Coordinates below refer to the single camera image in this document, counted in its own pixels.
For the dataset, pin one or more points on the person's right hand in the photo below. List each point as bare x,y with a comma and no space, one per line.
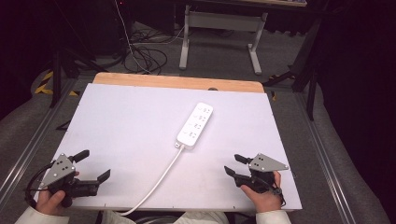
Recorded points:
264,200

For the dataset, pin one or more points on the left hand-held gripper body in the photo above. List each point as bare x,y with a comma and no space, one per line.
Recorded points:
59,170

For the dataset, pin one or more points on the white power strip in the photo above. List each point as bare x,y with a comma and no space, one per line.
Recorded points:
195,125

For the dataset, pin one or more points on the yellow black floor tape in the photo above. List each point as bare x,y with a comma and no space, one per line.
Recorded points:
45,84

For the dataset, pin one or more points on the person's left hand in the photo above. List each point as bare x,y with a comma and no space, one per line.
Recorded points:
51,202

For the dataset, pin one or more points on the black metal stand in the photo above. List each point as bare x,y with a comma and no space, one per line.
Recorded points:
56,71
306,71

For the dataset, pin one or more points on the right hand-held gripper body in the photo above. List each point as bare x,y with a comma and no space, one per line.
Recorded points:
267,164

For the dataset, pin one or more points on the person's lap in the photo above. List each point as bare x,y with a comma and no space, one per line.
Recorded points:
199,217

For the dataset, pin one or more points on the wooden table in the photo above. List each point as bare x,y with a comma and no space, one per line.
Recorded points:
174,81

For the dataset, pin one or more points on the white board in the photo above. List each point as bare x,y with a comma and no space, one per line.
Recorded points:
130,130

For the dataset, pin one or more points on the white metal desk frame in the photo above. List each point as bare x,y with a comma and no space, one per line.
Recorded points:
222,20

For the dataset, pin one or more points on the aluminium rail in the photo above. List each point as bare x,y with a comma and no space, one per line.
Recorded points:
327,161
34,137

